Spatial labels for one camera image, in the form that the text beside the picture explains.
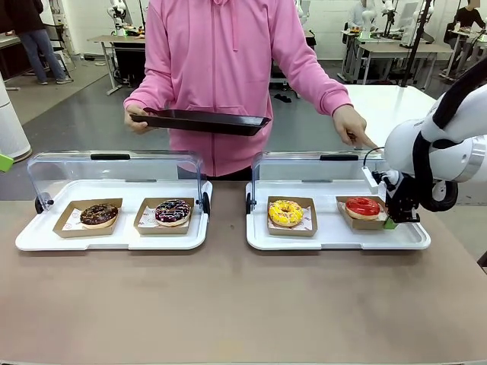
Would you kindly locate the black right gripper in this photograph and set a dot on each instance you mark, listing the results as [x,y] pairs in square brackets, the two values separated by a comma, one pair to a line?
[401,199]

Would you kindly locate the brown cardboard donut tray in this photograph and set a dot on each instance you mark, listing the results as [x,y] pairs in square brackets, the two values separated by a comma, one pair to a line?
[142,227]
[61,228]
[365,224]
[310,224]

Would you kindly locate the red glazed donut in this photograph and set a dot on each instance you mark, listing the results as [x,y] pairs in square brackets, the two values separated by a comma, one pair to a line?
[362,207]

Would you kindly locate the yellow glazed donut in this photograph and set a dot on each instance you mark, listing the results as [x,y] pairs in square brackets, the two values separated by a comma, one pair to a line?
[285,213]

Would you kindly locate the white paper tray liner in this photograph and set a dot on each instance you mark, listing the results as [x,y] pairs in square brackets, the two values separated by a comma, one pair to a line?
[72,220]
[274,227]
[146,217]

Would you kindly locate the black serving tray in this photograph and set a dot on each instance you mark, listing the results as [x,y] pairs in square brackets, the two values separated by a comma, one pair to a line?
[201,121]

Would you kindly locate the person's left forearm pink sleeve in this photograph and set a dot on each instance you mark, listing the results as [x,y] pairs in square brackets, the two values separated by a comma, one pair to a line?
[323,93]

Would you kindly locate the person's right forearm pink sleeve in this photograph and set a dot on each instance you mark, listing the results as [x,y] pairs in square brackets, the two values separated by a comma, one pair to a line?
[148,93]

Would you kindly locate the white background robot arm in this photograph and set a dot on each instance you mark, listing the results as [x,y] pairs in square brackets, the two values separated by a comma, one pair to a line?
[117,17]

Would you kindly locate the chocolate donut with sprinkles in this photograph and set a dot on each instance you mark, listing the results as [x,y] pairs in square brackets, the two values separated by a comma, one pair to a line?
[99,214]

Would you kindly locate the standing person in jeans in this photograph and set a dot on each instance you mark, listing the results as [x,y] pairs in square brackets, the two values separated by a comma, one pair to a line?
[36,42]

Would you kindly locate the dark purple glazed donut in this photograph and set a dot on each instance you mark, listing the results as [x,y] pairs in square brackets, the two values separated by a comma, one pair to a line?
[173,212]

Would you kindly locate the background person in light shirt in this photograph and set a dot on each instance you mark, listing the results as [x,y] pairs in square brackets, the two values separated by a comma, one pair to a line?
[359,15]

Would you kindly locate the seated person in black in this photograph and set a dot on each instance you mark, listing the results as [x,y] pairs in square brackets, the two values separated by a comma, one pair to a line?
[470,21]

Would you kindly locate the person in pink hoodie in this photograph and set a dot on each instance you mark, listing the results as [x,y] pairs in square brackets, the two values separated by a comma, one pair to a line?
[220,57]

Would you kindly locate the person's left hand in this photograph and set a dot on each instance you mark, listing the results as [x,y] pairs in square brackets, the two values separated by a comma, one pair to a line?
[352,127]

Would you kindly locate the person's right hand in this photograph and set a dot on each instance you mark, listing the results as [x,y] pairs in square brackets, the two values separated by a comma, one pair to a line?
[139,123]

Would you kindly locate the white cylindrical air purifier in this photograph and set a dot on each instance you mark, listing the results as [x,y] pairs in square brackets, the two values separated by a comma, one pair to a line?
[11,121]

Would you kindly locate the black lid hinge knob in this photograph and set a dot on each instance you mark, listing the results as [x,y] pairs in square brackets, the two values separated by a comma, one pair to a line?
[205,202]
[249,203]
[39,205]

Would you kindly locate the white display case base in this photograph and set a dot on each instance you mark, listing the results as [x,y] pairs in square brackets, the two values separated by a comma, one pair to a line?
[327,241]

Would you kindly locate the clear display case lid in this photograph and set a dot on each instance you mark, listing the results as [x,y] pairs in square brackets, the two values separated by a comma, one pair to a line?
[114,169]
[304,169]

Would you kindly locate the white side table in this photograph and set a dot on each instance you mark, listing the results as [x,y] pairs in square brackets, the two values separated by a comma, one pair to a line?
[388,102]

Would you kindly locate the white top background table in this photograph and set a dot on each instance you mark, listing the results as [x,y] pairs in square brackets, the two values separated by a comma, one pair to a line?
[7,40]

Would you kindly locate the left white display case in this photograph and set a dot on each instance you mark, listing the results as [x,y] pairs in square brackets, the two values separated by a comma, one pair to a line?
[114,243]

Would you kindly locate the black office chair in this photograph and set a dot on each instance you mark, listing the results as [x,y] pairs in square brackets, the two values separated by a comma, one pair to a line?
[57,36]

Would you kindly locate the black object on floor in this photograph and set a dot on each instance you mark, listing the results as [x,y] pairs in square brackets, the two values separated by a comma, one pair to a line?
[283,98]

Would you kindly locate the beige top background tables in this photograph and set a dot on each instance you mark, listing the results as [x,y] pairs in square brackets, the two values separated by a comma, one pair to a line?
[399,49]

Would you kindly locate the wooden top background desk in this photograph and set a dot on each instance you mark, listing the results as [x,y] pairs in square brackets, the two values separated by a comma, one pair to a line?
[125,39]

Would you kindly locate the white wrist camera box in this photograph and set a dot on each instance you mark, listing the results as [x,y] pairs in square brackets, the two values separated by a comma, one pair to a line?
[370,178]

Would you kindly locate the black camera tripod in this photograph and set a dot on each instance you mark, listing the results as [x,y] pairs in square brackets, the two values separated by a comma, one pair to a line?
[418,34]

